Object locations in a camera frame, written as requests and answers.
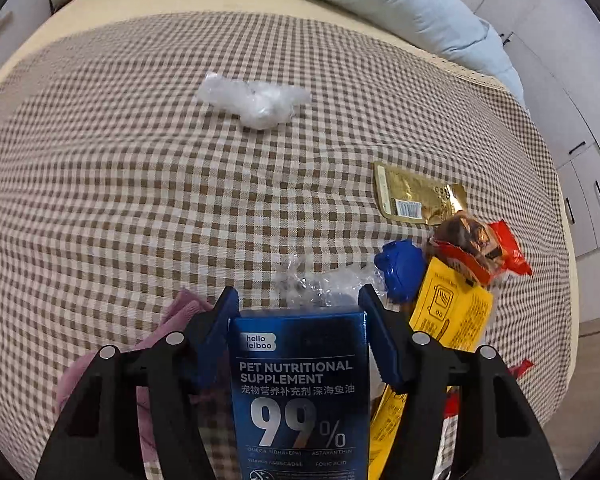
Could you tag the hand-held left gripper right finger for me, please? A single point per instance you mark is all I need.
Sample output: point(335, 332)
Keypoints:
point(382, 345)

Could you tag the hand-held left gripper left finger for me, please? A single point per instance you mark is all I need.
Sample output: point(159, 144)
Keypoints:
point(215, 340)

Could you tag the blue ridged lid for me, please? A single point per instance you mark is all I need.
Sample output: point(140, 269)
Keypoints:
point(400, 267)

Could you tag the yellow packet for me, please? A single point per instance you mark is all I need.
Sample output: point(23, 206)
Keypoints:
point(455, 310)

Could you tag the dark blue printed box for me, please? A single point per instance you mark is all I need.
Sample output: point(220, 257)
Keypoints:
point(300, 395)

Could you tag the pink cloth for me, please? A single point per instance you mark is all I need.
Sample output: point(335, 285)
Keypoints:
point(180, 310)

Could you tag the crumpled clear plastic wrap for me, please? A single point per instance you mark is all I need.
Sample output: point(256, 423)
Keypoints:
point(325, 282)
point(255, 102)

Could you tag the red brown snack wrapper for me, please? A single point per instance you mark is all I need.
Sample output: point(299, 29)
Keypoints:
point(472, 247)

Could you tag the red white snack wrapper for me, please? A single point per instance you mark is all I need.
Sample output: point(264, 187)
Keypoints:
point(522, 367)

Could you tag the gold sachet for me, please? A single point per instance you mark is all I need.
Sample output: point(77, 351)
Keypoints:
point(415, 192)

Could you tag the wooden bed with checked cover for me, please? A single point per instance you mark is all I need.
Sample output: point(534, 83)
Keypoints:
point(130, 160)

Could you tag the white wardrobe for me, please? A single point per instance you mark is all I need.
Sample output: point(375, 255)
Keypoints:
point(555, 60)

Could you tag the light blue duvet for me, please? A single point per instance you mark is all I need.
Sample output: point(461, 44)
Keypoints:
point(380, 0)

